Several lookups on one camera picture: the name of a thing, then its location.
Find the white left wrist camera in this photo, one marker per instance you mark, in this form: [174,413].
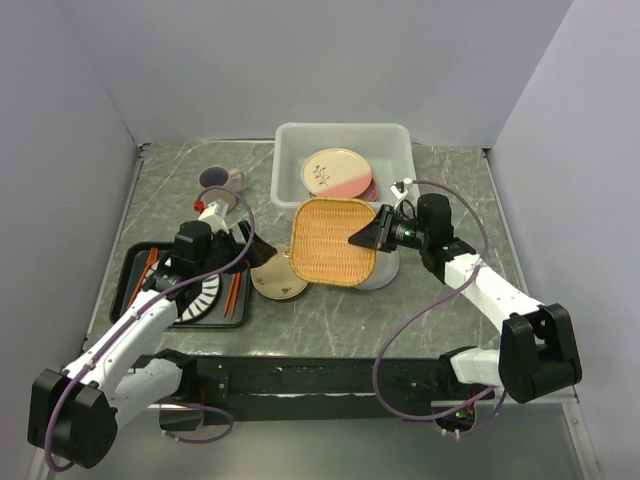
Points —
[214,215]

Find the woven bamboo plate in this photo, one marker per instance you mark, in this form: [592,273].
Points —
[319,249]

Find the orange chopstick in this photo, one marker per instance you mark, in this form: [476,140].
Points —
[224,314]
[233,295]

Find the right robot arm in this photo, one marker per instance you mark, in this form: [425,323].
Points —
[538,353]

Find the small beige floral plate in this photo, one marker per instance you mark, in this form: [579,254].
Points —
[275,279]

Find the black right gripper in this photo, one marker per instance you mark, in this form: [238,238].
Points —
[377,234]

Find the white ceramic bowl plate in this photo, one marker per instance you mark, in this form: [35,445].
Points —
[385,269]

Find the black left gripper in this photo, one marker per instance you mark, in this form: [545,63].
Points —
[259,253]

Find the black serving tray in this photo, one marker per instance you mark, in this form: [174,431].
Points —
[132,267]

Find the white plastic bin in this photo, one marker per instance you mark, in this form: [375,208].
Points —
[386,147]

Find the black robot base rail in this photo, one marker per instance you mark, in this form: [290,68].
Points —
[256,388]

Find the white blue striped plate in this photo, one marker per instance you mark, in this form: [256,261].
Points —
[202,304]

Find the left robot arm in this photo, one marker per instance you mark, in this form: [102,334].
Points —
[75,413]

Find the beige and pink plate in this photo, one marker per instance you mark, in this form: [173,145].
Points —
[336,173]

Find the beige ceramic mug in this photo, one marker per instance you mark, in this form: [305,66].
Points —
[231,179]

